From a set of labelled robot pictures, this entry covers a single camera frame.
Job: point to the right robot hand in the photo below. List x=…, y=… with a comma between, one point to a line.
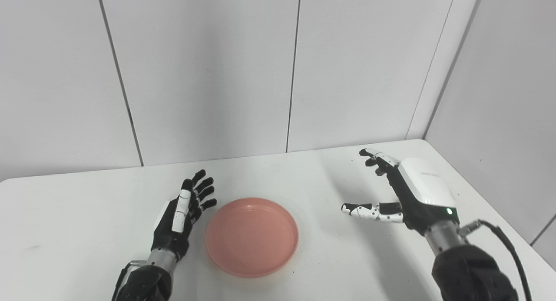
x=412, y=192

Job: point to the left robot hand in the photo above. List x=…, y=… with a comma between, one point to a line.
x=180, y=214

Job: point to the pink round plate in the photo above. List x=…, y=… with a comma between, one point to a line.
x=252, y=236

